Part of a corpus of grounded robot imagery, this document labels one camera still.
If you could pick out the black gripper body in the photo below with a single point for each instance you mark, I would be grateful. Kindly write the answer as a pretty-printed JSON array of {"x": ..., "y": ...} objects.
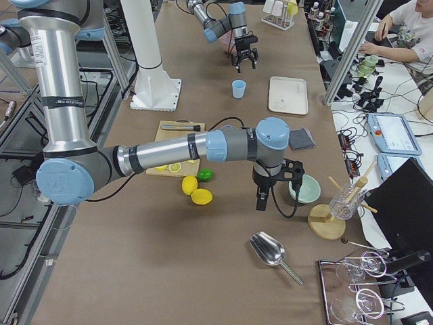
[
  {"x": 243, "y": 53},
  {"x": 260, "y": 181}
]

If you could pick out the metal ice scoop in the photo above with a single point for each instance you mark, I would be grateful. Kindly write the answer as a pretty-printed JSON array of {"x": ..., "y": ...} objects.
[{"x": 272, "y": 253}]

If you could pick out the cream rabbit tray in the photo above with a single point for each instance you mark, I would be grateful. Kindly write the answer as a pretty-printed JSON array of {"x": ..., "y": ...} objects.
[{"x": 288, "y": 95}]

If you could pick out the light blue plastic cup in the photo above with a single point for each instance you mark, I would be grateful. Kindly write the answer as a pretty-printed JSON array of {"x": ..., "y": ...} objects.
[{"x": 238, "y": 88}]

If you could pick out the dark tray with glasses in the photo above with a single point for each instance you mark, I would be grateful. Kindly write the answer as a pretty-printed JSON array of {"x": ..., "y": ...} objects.
[{"x": 351, "y": 289}]

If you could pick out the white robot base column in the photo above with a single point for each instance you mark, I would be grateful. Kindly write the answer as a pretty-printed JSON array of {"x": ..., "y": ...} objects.
[{"x": 154, "y": 89}]

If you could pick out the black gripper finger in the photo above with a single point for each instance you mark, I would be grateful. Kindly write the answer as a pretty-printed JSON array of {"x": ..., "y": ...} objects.
[
  {"x": 261, "y": 199},
  {"x": 254, "y": 57},
  {"x": 236, "y": 61}
]

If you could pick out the clear textured glass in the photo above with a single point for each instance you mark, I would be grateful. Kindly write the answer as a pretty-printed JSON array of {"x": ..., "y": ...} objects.
[{"x": 343, "y": 209}]

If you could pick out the green lime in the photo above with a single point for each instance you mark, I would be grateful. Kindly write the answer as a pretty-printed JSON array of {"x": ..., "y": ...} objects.
[{"x": 205, "y": 175}]

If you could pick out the wooden cutting board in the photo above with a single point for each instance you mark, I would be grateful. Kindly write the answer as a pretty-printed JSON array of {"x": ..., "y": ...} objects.
[{"x": 172, "y": 147}]

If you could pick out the pink plastic cup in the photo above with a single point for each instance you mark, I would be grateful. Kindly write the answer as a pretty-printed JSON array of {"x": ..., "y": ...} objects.
[{"x": 277, "y": 8}]

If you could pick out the white wire cup rack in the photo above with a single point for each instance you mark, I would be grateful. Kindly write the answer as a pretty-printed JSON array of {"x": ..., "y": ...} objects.
[{"x": 283, "y": 22}]

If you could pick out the yellow lemon inner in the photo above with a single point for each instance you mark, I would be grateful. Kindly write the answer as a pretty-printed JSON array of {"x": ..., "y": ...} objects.
[{"x": 201, "y": 196}]

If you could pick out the mint green bowl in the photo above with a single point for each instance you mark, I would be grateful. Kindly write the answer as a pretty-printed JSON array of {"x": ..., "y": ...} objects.
[{"x": 310, "y": 190}]

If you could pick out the yellow lemon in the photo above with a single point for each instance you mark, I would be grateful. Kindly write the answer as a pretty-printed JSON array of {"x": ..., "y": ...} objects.
[
  {"x": 189, "y": 184},
  {"x": 201, "y": 196}
]

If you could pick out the lemon slice near edge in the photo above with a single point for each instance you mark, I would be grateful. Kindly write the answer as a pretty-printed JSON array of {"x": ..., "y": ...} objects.
[{"x": 161, "y": 168}]

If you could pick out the grey folded cloth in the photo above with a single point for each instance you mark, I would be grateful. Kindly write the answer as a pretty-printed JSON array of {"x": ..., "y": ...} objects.
[{"x": 301, "y": 139}]

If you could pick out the yellow plastic cup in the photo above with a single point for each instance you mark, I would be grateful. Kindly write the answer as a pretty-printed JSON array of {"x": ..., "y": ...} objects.
[{"x": 292, "y": 8}]

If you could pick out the white plastic cup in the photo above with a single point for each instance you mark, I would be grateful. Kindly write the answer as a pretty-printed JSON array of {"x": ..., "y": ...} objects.
[{"x": 268, "y": 6}]

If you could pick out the seated person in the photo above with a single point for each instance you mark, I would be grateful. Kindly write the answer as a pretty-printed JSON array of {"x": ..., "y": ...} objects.
[{"x": 413, "y": 44}]

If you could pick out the lemon slice inner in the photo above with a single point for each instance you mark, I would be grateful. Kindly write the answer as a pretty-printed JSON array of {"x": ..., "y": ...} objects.
[{"x": 175, "y": 167}]

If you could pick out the yellow lemon outer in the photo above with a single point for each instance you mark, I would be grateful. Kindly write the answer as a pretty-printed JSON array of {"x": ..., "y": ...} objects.
[{"x": 189, "y": 184}]

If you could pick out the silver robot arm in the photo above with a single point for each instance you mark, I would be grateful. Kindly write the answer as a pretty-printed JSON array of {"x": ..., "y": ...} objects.
[
  {"x": 74, "y": 167},
  {"x": 233, "y": 24}
]

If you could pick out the pink bowl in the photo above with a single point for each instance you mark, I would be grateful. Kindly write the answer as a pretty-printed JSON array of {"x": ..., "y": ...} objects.
[{"x": 227, "y": 42}]

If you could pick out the wooden cup stand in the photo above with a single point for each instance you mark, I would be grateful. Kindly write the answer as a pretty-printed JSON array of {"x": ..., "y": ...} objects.
[{"x": 324, "y": 224}]

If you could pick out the aluminium frame post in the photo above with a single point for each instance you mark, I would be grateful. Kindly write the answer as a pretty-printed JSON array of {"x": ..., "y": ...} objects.
[{"x": 356, "y": 40}]

